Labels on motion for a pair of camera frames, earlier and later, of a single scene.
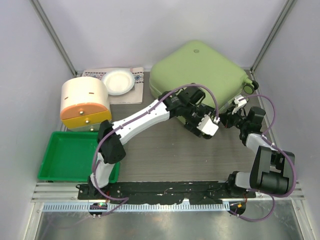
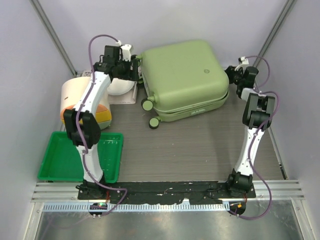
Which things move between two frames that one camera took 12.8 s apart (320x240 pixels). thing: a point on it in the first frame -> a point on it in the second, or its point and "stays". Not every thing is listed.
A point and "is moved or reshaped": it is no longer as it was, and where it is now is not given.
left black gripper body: x=194 y=115 -> x=124 y=69
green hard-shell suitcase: x=197 y=65 is moved or reshaped
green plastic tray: x=71 y=156 stays
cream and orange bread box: x=85 y=103 stays
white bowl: x=118 y=82 stays
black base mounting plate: x=165 y=192 stays
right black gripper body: x=236 y=119 -> x=234 y=76
